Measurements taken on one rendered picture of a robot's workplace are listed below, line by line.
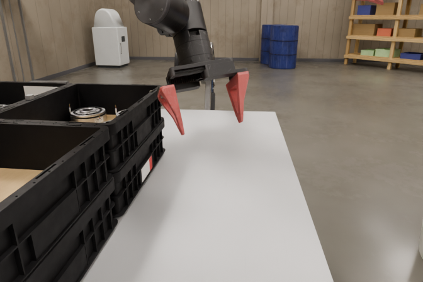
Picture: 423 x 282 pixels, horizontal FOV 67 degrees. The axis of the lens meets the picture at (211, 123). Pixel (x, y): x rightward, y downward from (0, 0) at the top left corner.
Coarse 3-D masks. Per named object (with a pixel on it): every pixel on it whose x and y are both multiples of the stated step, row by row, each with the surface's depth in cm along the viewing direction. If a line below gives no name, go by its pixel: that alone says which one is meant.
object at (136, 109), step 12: (72, 84) 101; (84, 84) 103; (96, 84) 102; (108, 84) 102; (120, 84) 101; (132, 84) 101; (144, 84) 101; (48, 96) 89; (144, 96) 86; (156, 96) 93; (12, 108) 75; (132, 108) 75; (144, 108) 83; (0, 120) 66; (12, 120) 66; (24, 120) 66; (36, 120) 66; (120, 120) 68
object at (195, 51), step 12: (180, 36) 50; (192, 36) 49; (204, 36) 50; (180, 48) 50; (192, 48) 49; (204, 48) 49; (180, 60) 50; (192, 60) 49; (204, 60) 49; (216, 60) 49; (228, 60) 49; (168, 72) 49; (180, 72) 48; (192, 72) 48
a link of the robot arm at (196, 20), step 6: (186, 0) 50; (192, 0) 50; (192, 6) 50; (198, 6) 51; (192, 12) 50; (198, 12) 50; (192, 18) 50; (198, 18) 50; (186, 24) 49; (192, 24) 49; (198, 24) 50; (204, 24) 51; (192, 30) 50; (204, 30) 51; (174, 36) 51
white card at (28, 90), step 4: (24, 88) 105; (28, 88) 105; (32, 88) 105; (36, 88) 105; (40, 88) 105; (44, 88) 104; (48, 88) 104; (52, 88) 104; (28, 92) 106; (32, 92) 105; (36, 92) 105; (40, 92) 105; (44, 92) 105
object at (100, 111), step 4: (80, 108) 100; (96, 108) 100; (100, 108) 100; (72, 112) 96; (76, 112) 96; (96, 112) 96; (100, 112) 96; (104, 112) 97; (76, 116) 93; (80, 116) 92; (84, 116) 93; (88, 116) 93; (92, 116) 93
